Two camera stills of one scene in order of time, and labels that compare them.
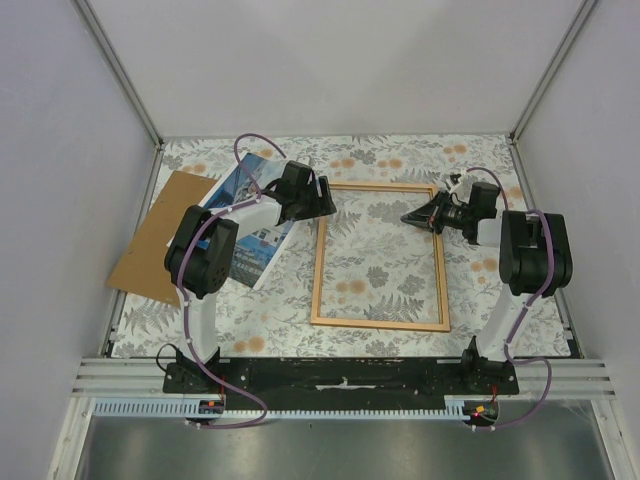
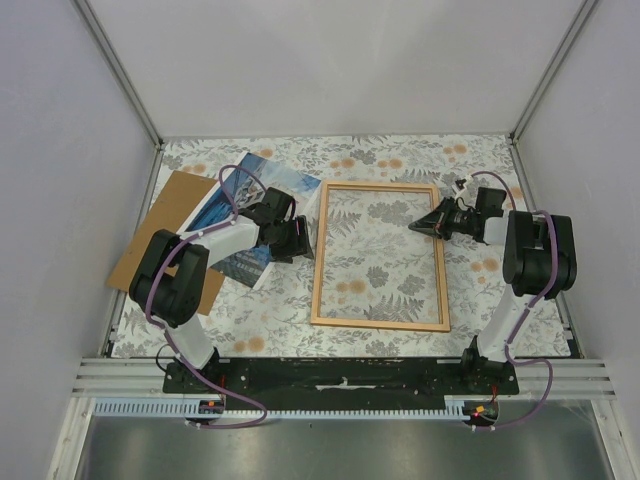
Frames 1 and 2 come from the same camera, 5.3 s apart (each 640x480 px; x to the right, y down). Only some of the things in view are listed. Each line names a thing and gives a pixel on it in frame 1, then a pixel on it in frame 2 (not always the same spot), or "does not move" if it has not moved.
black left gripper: (322, 206) -> (299, 245)
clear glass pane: (374, 267) does not move
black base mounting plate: (339, 381) does not move
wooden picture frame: (440, 264) does not move
